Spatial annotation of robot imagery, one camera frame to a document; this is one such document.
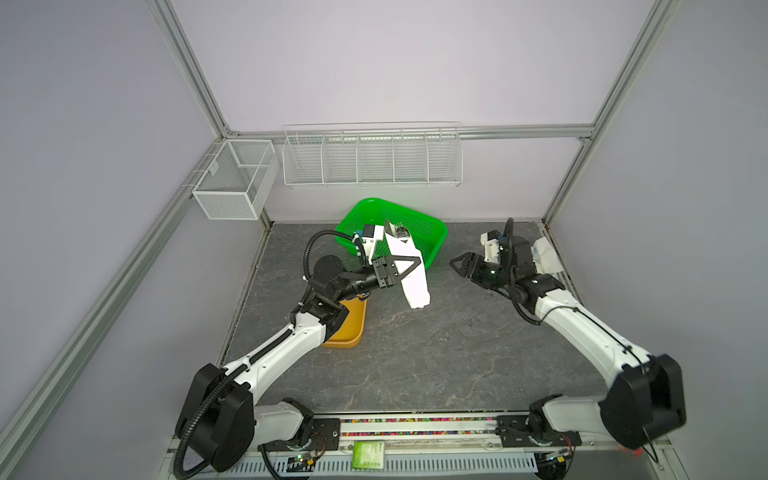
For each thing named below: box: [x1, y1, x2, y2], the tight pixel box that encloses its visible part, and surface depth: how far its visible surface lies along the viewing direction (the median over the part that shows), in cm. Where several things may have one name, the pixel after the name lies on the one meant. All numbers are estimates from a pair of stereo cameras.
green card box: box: [352, 441, 385, 470], surface depth 71 cm
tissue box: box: [530, 236, 564, 274], surface depth 102 cm
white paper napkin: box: [384, 219, 430, 309], surface depth 66 cm
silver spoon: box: [394, 226, 410, 238], surface depth 65 cm
